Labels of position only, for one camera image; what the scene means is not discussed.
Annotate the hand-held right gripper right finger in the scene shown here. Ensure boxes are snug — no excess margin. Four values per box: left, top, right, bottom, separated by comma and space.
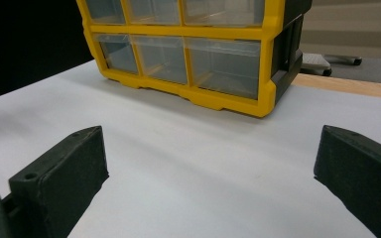
313, 124, 381, 238

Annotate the grey wheeled stand base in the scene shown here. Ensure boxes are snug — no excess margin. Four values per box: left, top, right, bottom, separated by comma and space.
300, 52, 363, 77

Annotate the yellow black drawer organizer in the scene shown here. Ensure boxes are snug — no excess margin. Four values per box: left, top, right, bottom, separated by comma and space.
75, 0, 314, 119

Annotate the clear plastic drawer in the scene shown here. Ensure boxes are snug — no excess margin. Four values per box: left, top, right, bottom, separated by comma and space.
125, 0, 182, 26
184, 37, 262, 100
181, 0, 266, 28
131, 35, 190, 85
93, 33, 140, 74

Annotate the white table cover board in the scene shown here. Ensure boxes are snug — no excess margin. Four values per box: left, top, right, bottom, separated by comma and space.
0, 59, 381, 238

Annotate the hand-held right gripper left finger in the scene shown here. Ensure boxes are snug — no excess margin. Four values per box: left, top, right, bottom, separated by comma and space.
8, 125, 110, 238

